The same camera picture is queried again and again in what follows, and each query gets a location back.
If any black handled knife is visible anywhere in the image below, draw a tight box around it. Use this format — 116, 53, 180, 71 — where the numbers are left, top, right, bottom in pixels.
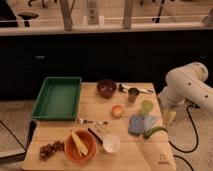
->
88, 127, 103, 145

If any green plastic cup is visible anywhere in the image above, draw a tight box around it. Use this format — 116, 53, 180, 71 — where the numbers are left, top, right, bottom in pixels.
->
140, 100, 154, 115

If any blue sponge cloth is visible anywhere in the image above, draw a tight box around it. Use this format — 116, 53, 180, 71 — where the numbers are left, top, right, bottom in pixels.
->
128, 115, 158, 136

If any metal measuring cup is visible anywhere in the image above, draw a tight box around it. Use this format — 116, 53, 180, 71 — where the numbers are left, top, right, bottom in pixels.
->
128, 88, 139, 103

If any green chili pepper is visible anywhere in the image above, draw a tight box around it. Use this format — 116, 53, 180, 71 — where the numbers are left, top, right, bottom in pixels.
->
144, 126, 167, 139

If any bunch of dark grapes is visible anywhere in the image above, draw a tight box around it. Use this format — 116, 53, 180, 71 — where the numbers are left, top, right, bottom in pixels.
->
39, 141, 64, 161

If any dark red bowl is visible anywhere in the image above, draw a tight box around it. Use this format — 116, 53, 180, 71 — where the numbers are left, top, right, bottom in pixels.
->
97, 79, 117, 98

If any green plastic tray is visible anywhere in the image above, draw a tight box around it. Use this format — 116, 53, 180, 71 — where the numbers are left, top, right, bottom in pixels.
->
32, 77, 82, 121

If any silver fork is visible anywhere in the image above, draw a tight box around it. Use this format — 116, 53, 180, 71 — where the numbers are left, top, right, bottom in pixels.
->
77, 118, 108, 125

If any black office chair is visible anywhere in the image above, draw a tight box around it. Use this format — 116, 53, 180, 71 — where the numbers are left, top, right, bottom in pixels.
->
0, 0, 40, 28

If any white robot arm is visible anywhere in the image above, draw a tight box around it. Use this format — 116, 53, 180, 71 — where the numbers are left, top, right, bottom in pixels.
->
157, 62, 213, 126

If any white paper cup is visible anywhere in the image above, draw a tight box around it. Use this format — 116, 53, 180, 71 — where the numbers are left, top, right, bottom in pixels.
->
103, 134, 121, 153

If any orange bowl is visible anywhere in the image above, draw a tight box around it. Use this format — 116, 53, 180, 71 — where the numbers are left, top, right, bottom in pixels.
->
64, 130, 96, 164

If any yellow corn cob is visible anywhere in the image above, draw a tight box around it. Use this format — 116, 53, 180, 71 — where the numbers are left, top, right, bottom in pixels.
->
71, 131, 88, 156

